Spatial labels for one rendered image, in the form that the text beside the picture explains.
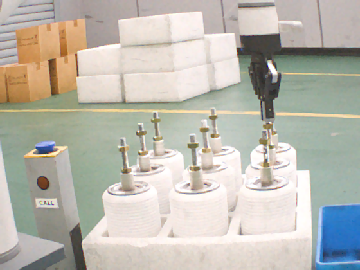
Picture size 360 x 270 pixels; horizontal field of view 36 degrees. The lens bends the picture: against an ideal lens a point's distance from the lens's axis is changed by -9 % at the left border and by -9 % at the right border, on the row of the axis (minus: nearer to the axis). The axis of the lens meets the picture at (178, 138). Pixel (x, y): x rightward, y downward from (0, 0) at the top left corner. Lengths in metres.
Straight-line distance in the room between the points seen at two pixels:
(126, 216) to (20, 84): 3.69
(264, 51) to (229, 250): 0.34
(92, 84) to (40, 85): 0.80
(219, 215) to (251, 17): 0.34
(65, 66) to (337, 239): 3.82
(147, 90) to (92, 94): 0.46
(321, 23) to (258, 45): 5.18
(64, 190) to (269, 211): 0.39
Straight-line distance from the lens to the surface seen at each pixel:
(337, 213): 1.25
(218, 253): 0.95
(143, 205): 0.99
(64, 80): 4.83
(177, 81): 3.54
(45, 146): 1.09
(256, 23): 1.02
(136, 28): 3.65
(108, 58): 3.85
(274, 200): 0.94
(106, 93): 3.87
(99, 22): 7.77
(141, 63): 3.67
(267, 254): 0.95
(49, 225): 1.12
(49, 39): 4.71
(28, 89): 4.56
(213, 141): 1.21
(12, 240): 0.65
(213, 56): 3.91
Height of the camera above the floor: 0.54
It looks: 12 degrees down
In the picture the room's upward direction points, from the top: 6 degrees counter-clockwise
